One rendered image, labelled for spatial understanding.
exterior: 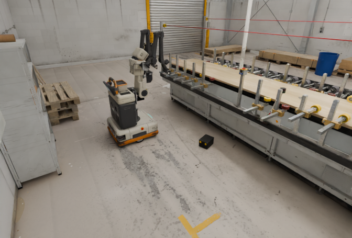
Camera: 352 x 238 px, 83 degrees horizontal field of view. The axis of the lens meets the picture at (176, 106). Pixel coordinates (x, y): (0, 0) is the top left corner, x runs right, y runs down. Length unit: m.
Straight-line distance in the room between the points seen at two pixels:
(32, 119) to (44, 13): 6.48
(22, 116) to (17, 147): 0.36
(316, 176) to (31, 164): 3.23
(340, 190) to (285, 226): 0.73
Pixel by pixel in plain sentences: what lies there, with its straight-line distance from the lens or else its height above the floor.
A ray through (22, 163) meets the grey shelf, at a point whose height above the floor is 0.32.
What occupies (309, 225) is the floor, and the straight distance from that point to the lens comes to 2.56.
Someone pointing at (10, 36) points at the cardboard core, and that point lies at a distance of 2.93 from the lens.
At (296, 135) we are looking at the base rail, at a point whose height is 0.70.
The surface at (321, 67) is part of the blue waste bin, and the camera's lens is 8.06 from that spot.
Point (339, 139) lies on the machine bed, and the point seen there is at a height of 0.72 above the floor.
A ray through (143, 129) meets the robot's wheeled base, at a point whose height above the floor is 0.21.
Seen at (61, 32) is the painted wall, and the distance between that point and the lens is 8.80.
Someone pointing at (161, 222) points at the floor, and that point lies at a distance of 2.24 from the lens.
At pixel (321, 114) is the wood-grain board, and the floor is 0.90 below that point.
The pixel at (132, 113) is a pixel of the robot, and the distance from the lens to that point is 2.97.
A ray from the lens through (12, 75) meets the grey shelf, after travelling 2.46.
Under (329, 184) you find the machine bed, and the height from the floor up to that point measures 0.17.
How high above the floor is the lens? 1.83
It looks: 25 degrees down
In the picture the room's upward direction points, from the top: straight up
